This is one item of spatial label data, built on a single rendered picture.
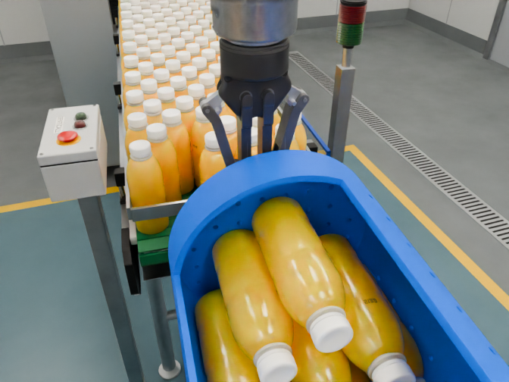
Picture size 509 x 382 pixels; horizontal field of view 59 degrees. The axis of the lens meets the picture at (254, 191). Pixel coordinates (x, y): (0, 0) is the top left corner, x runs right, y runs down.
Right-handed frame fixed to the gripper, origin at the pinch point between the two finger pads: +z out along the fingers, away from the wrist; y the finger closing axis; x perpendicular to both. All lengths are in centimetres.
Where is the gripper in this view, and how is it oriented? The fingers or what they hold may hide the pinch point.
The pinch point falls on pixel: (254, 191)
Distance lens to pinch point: 59.9
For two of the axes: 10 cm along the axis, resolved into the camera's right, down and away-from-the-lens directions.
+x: 2.5, 5.6, -7.9
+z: 0.0, 8.1, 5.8
